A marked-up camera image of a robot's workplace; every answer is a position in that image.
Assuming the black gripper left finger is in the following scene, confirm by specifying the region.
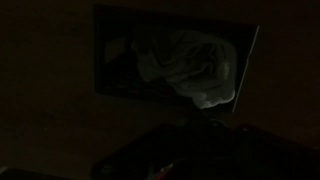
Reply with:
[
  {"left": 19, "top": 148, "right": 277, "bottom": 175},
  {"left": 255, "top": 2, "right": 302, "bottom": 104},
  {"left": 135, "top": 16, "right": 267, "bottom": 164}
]
[{"left": 91, "top": 111, "right": 201, "bottom": 180}]

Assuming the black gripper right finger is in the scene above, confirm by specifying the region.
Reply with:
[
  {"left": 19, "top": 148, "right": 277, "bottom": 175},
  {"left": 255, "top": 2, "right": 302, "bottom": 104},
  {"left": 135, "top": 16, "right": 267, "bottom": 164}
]
[{"left": 199, "top": 111, "right": 320, "bottom": 180}]

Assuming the white waffle towel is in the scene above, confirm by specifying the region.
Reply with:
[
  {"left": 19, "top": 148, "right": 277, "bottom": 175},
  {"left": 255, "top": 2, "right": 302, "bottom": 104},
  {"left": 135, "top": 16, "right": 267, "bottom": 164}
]
[{"left": 131, "top": 29, "right": 239, "bottom": 110}]

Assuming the black mesh basket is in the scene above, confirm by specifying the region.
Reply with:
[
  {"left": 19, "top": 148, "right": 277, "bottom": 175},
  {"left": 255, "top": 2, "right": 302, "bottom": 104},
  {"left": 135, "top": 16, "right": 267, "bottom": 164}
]
[{"left": 92, "top": 3, "right": 261, "bottom": 114}]

